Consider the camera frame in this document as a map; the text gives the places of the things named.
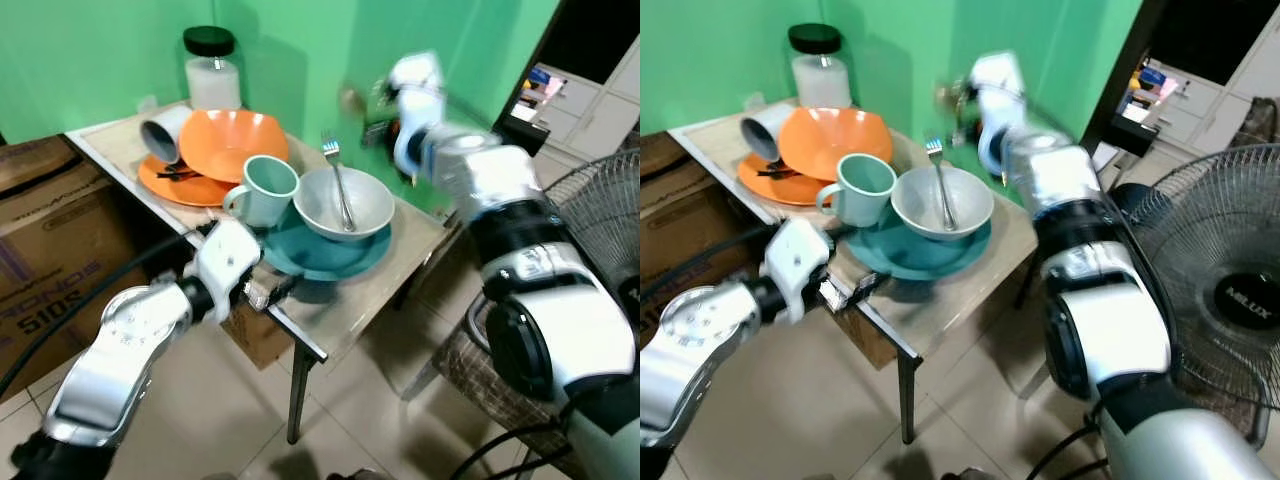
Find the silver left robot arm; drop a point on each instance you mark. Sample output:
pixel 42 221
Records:
pixel 690 340
pixel 120 350

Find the dark teal plate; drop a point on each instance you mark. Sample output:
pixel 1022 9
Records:
pixel 920 255
pixel 320 255

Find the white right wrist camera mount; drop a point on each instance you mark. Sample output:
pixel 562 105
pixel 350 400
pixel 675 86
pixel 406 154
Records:
pixel 1000 100
pixel 418 100

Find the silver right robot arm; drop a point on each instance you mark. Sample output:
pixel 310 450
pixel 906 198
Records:
pixel 540 300
pixel 1110 300

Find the large printed cardboard box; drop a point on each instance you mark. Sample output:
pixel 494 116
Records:
pixel 60 260
pixel 665 240

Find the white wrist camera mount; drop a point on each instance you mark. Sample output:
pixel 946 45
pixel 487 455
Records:
pixel 418 100
pixel 798 258
pixel 226 258
pixel 1000 100

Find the white drawer cabinet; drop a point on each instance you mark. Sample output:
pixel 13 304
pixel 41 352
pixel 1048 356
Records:
pixel 600 100
pixel 1220 100

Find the beige table with metal legs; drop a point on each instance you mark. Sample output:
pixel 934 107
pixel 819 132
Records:
pixel 400 250
pixel 1010 250

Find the brown wicker stool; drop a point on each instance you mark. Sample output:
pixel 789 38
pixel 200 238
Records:
pixel 1225 415
pixel 480 380

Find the pale teal mug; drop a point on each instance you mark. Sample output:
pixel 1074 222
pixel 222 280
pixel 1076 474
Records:
pixel 862 190
pixel 268 190

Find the glass jar with black lid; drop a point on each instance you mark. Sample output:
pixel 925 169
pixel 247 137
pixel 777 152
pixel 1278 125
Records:
pixel 212 80
pixel 820 78

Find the small plain cardboard box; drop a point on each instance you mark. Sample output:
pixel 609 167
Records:
pixel 258 335
pixel 868 345

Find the black electric fan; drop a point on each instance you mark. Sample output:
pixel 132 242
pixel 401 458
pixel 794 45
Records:
pixel 1230 290
pixel 600 220

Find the silver metal fork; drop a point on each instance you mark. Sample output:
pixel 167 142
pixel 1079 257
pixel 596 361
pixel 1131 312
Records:
pixel 340 185
pixel 941 185

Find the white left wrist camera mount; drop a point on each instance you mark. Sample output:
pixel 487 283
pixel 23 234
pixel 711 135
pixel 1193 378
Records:
pixel 226 258
pixel 798 258

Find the white cup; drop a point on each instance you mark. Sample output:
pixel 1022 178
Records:
pixel 765 132
pixel 165 135

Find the orange bowl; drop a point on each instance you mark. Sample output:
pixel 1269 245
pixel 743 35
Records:
pixel 835 138
pixel 235 140

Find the colourful packets on shelf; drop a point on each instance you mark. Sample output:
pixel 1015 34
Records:
pixel 543 88
pixel 1152 92

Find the black utensil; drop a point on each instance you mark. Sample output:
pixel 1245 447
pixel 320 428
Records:
pixel 778 171
pixel 178 173

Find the white bowl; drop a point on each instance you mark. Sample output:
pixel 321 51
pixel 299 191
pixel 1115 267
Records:
pixel 365 205
pixel 965 205

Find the orange plate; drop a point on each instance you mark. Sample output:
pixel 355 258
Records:
pixel 785 188
pixel 185 190

